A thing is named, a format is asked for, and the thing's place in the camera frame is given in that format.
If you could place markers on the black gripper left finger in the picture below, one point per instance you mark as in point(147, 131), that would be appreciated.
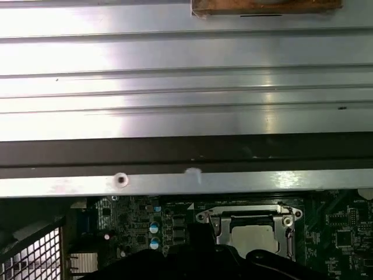
point(163, 268)

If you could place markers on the silver finned heatsink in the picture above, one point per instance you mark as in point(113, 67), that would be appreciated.
point(83, 262)

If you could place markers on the black PC case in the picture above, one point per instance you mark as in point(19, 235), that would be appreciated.
point(175, 151)

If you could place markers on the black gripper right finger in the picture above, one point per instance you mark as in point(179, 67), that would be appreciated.
point(262, 268)

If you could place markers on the green motherboard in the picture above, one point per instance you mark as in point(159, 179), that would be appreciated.
point(335, 221)

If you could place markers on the thin metal locking lever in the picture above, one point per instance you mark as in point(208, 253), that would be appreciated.
point(211, 224)
point(290, 243)

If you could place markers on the small silver capacitor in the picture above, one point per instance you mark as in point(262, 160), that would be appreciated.
point(155, 243)
point(154, 227)
point(157, 208)

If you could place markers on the CPU socket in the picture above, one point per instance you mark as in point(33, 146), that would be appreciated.
point(250, 220)

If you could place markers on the silver CPU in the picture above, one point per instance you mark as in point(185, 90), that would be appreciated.
point(253, 237)

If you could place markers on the metal socket cover frame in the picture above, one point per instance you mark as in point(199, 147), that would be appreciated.
point(224, 230)

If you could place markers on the square brown base plate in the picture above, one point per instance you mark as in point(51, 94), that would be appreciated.
point(262, 8)

